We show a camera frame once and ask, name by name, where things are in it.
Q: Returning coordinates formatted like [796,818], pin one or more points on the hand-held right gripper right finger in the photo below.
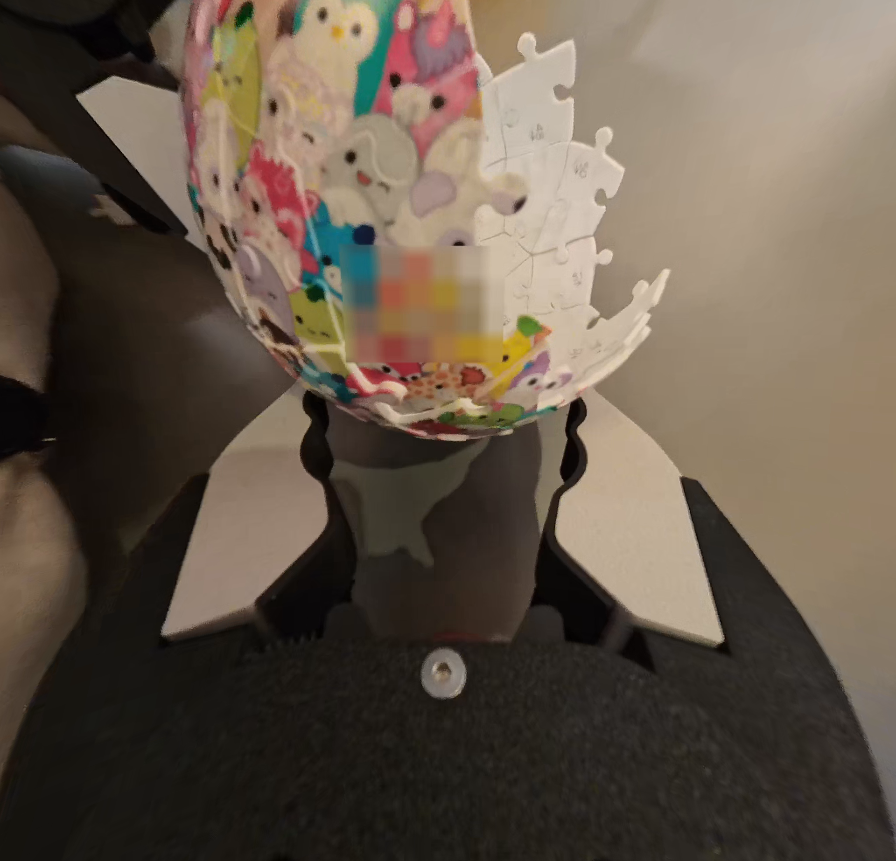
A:
[637,546]

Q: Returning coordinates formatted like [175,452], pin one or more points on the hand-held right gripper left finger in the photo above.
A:
[245,546]

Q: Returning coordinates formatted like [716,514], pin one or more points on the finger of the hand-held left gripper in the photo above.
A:
[140,126]

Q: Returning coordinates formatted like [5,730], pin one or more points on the colourful puzzle ball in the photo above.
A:
[315,140]

